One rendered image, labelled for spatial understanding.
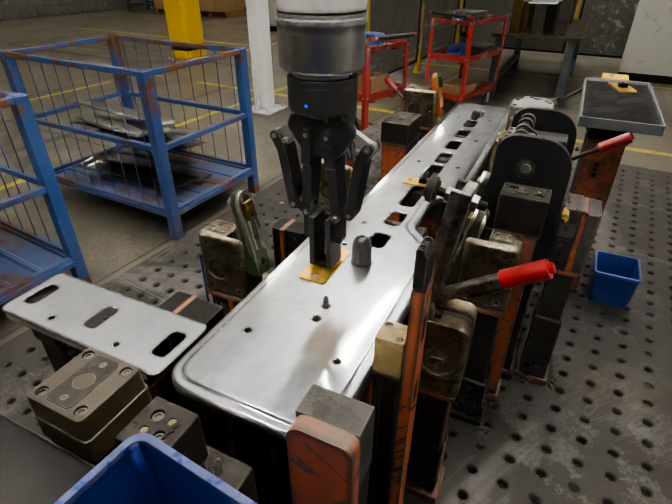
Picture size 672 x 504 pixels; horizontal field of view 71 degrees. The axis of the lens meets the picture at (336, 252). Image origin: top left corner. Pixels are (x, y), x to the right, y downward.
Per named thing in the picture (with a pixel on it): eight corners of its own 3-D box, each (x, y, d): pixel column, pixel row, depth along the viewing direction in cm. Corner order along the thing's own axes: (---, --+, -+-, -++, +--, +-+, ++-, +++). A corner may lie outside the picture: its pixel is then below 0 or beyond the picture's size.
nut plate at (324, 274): (327, 246, 66) (326, 239, 66) (351, 253, 65) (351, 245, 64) (297, 278, 60) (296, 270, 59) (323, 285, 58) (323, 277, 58)
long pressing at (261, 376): (449, 103, 160) (450, 98, 160) (518, 111, 152) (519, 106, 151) (157, 384, 55) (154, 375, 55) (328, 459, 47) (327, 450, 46)
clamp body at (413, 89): (397, 182, 176) (405, 81, 156) (436, 189, 170) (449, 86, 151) (387, 193, 168) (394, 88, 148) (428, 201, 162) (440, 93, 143)
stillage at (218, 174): (49, 198, 324) (-4, 50, 273) (141, 160, 383) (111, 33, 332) (177, 241, 275) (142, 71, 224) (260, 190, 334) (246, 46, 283)
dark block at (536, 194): (465, 371, 96) (505, 180, 73) (500, 382, 93) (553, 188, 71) (459, 388, 92) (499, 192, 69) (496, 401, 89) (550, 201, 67)
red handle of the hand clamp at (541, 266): (422, 282, 59) (551, 248, 50) (430, 296, 60) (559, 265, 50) (412, 301, 56) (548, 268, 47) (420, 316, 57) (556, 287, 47)
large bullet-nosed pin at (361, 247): (355, 262, 78) (356, 228, 75) (373, 267, 77) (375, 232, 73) (348, 272, 76) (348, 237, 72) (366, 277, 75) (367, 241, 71)
